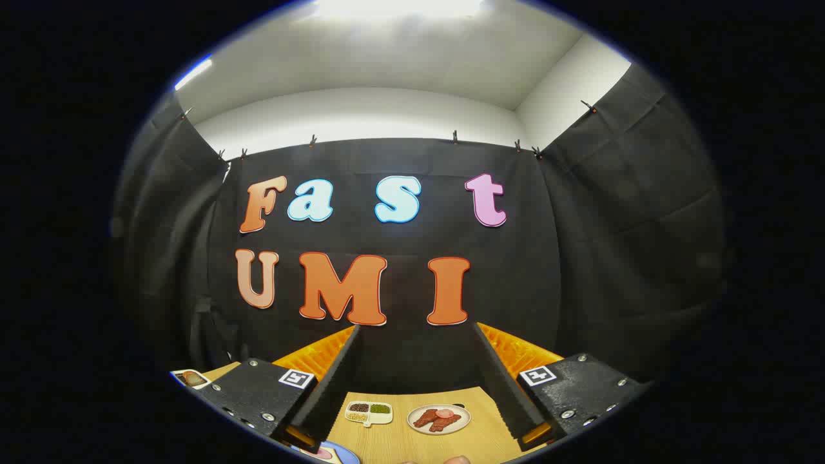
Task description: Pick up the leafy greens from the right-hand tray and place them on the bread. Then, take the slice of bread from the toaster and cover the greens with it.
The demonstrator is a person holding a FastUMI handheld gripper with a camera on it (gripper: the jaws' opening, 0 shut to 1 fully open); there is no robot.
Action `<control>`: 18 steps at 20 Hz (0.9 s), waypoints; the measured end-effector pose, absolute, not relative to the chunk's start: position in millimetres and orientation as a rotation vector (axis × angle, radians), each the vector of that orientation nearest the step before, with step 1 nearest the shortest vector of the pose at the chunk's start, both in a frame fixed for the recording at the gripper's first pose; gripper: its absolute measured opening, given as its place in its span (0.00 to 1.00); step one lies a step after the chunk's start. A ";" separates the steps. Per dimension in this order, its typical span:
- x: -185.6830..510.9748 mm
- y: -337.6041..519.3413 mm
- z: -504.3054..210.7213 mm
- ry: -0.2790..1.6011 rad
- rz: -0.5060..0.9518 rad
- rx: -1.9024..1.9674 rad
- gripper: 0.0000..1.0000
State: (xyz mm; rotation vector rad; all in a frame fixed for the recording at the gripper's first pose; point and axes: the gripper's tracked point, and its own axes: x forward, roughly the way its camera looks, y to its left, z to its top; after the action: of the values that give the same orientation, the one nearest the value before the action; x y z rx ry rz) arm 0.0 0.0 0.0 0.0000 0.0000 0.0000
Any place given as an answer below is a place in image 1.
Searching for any white divided condiment dish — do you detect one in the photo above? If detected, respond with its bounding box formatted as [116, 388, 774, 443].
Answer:
[345, 401, 394, 428]

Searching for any row of cloth clips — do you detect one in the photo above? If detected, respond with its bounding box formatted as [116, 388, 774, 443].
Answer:
[180, 100, 597, 160]

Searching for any ceiling light strip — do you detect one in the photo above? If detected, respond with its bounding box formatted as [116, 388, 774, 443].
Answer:
[174, 57, 213, 91]

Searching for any blue round plate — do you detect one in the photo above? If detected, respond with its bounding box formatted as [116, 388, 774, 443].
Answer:
[303, 441, 360, 464]

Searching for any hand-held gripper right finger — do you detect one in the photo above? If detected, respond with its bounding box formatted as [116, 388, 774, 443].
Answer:
[472, 322, 650, 452]

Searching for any ceiling light panel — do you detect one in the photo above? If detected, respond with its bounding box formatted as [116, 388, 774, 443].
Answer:
[313, 0, 485, 19]

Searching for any cream white toaster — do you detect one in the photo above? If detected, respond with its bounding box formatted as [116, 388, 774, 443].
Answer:
[171, 369, 212, 390]

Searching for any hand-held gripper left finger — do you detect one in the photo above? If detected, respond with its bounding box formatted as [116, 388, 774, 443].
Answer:
[199, 324, 362, 453]

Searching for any white oval meat plate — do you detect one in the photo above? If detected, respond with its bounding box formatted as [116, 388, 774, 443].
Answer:
[407, 404, 472, 436]

